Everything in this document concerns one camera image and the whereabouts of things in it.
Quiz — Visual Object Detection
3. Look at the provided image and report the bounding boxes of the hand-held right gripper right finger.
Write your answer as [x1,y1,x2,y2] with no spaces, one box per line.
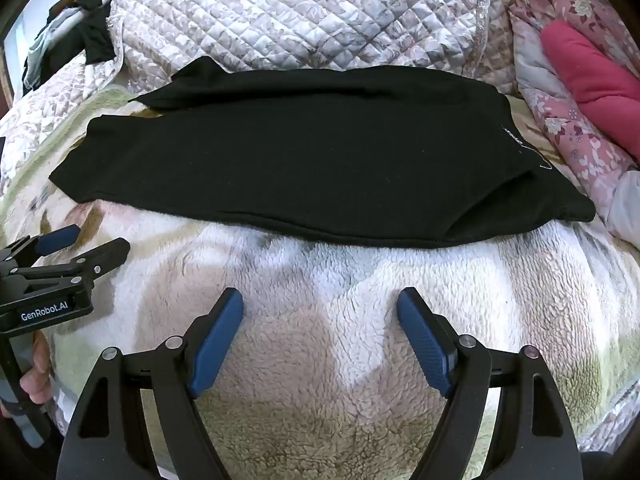
[396,286,585,480]

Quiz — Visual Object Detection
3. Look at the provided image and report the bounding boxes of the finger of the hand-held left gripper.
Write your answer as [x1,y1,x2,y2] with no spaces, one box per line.
[0,225,82,267]
[7,238,132,292]

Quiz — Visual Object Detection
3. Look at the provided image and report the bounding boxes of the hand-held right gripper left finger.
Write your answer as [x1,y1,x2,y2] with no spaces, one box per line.
[59,287,245,480]

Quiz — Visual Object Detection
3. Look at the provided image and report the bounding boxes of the black pants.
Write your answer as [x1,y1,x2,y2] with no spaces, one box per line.
[48,56,597,249]

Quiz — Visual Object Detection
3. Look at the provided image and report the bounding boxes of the person's left hand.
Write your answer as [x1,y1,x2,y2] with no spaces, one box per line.
[0,332,55,418]

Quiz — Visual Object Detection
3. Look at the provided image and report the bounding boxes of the fleece floral blanket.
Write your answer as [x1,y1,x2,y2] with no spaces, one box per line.
[0,87,640,480]

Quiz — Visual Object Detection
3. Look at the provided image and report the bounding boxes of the pale grey garment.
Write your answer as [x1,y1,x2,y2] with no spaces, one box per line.
[22,9,78,87]

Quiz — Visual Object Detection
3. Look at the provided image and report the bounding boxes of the black garment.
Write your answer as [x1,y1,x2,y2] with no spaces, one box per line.
[74,0,117,65]

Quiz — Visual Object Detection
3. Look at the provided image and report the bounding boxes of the pink floral quilt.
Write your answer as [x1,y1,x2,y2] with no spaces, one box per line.
[507,0,640,248]

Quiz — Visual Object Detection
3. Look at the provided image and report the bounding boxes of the grey quilted floral blanket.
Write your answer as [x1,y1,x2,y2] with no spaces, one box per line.
[0,0,533,196]

